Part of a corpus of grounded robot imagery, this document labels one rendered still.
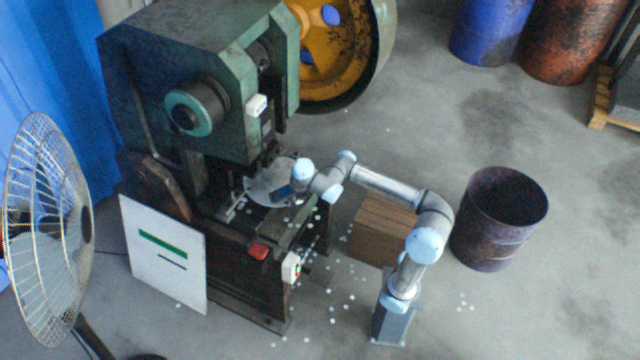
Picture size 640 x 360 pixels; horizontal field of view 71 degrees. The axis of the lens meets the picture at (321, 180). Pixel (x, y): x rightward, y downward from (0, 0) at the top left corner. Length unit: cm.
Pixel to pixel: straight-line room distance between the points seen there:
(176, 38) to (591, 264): 260
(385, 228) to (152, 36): 146
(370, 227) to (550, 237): 125
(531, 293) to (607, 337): 41
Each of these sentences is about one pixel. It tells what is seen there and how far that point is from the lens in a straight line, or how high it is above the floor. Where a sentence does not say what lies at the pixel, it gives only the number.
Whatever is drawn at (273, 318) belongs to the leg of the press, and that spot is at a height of 3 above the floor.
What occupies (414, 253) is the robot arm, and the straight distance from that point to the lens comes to 153.
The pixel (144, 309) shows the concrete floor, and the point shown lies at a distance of 264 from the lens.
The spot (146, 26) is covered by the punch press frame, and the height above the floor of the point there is 150.
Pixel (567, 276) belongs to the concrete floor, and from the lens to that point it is 304.
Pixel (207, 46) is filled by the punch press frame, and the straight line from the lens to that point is 146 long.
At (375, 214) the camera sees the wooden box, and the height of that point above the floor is 35.
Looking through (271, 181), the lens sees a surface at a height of 79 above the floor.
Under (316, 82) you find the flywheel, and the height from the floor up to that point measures 107.
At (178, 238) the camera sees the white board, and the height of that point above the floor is 48.
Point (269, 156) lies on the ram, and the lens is 184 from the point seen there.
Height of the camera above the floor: 226
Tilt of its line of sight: 48 degrees down
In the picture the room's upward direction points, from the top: 4 degrees clockwise
